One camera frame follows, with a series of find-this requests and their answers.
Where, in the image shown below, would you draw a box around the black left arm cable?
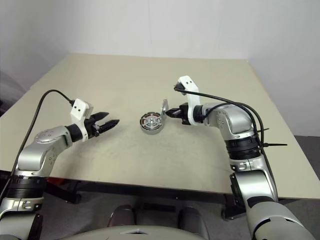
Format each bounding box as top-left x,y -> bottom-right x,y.
0,89 -> 75,201

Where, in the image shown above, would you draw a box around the dark rounded shape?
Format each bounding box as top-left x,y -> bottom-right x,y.
107,204 -> 138,228
178,206 -> 208,232

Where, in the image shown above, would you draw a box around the black table frame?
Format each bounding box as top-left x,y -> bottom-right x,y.
44,176 -> 248,221

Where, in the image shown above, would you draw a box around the red object under table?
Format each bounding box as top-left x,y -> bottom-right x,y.
48,177 -> 66,186

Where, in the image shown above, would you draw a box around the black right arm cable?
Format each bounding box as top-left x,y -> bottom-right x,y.
173,83 -> 280,201

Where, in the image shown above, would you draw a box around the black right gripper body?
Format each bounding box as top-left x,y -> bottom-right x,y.
176,102 -> 191,126

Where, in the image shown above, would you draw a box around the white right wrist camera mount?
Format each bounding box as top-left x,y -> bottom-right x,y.
174,75 -> 202,125

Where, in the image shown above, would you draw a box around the grey robot torso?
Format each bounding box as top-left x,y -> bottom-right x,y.
59,226 -> 210,240

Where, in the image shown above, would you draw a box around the silver motor housing copper windings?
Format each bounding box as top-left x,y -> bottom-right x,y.
139,112 -> 166,136

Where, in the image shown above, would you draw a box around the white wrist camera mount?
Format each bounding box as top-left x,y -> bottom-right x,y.
174,75 -> 202,125
69,99 -> 95,141

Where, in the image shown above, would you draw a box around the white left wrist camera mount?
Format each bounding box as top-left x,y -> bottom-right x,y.
69,99 -> 95,141

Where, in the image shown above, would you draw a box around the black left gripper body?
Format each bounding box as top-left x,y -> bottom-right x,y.
84,114 -> 106,139

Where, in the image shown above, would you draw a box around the silver round motor lid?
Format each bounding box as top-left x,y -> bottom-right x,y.
159,99 -> 169,123

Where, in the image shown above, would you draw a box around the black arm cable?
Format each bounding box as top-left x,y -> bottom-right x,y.
0,89 -> 75,201
173,83 -> 280,201

